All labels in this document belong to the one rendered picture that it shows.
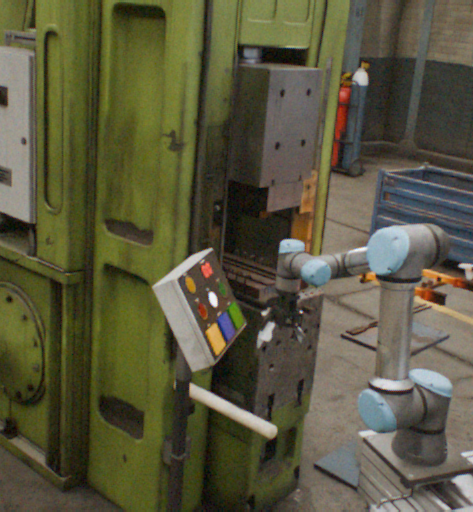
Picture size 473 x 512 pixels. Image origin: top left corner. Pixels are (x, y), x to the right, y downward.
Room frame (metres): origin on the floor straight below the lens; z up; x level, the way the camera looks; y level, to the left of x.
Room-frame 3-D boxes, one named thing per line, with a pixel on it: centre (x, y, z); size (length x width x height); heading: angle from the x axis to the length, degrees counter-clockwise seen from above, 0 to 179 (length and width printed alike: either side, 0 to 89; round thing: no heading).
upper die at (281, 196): (2.82, 0.01, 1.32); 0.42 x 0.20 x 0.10; 50
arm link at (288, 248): (2.21, -0.16, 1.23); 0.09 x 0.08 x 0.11; 33
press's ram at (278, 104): (2.86, -0.02, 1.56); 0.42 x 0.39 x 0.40; 50
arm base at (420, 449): (1.86, -0.54, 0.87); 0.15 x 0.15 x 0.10
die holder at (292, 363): (2.87, -0.02, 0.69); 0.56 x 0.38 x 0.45; 50
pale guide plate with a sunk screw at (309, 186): (3.01, -0.26, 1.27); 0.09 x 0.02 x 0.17; 140
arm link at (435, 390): (1.86, -0.54, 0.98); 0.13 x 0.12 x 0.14; 123
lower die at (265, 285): (2.82, 0.01, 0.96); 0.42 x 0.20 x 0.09; 50
